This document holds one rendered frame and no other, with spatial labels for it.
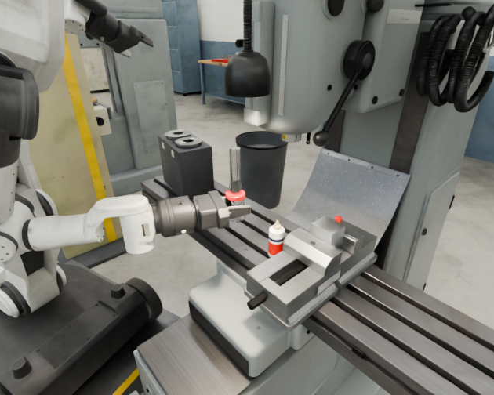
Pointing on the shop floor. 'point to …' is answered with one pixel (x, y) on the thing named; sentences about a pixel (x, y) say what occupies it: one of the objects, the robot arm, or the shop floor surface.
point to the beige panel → (74, 157)
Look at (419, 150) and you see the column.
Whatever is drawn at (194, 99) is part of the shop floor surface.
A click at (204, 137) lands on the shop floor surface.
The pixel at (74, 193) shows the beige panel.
